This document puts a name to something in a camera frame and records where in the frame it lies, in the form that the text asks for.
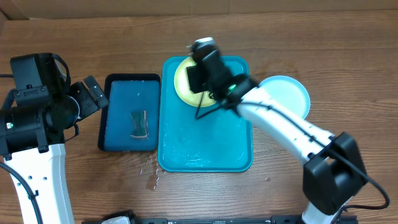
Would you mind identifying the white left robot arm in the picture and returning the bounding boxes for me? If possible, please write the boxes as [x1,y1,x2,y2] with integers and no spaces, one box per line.
[1,53,109,223]

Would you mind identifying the blue serving tray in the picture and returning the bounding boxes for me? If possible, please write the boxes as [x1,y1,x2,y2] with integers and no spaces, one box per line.
[158,56,254,172]

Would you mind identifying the light blue plate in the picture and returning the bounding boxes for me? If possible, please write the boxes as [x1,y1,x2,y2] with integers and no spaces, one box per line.
[260,75,311,119]

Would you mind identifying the black water tray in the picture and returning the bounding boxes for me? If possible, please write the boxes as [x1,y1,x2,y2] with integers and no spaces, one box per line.
[98,73,160,152]

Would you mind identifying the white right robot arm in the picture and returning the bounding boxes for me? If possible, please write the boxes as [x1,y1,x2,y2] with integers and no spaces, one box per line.
[187,42,367,223]

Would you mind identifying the yellow plate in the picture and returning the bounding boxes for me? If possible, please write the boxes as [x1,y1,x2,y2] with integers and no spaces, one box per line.
[174,57,216,107]

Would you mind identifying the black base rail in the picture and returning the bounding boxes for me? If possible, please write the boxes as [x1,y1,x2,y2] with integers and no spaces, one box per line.
[82,210,358,224]

